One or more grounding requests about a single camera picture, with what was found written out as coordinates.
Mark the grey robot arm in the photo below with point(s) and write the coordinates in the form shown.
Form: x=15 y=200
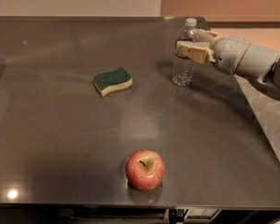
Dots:
x=261 y=68

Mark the red apple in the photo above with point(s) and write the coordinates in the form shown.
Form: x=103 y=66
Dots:
x=144 y=169

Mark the clear plastic water bottle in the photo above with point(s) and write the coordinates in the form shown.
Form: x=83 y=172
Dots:
x=183 y=66

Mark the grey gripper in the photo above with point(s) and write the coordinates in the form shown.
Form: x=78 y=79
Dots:
x=230 y=54

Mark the green and yellow sponge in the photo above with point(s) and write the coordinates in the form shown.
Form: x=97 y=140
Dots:
x=116 y=80

